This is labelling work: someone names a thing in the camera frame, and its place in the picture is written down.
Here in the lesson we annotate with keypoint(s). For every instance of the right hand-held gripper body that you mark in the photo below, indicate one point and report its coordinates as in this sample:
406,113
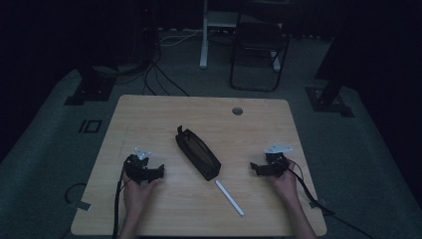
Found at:
276,164

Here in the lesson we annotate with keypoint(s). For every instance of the person's left hand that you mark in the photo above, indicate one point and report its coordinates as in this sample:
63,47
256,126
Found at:
137,195

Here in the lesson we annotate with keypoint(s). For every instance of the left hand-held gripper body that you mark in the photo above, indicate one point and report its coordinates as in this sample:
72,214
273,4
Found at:
136,167

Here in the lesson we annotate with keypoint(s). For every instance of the white pen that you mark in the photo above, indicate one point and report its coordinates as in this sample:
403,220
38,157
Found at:
229,197

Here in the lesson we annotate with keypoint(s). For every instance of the black folding chair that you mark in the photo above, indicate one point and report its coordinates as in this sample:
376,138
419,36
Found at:
258,49

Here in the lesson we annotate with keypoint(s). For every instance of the person's right hand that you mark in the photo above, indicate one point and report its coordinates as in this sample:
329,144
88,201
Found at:
286,186

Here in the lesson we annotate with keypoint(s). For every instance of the white desk frame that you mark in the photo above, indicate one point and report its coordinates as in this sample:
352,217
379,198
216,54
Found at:
212,23

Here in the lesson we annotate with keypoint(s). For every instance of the black stand base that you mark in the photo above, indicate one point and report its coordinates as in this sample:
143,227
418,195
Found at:
328,99
90,89

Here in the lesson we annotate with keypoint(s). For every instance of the grey table grommet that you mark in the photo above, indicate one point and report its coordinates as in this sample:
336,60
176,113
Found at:
237,111

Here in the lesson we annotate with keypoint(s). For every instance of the black pencil case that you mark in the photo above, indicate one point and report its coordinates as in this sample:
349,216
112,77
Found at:
198,153

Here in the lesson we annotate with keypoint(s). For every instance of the grey tape piece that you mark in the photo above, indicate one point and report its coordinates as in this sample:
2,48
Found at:
83,205
317,203

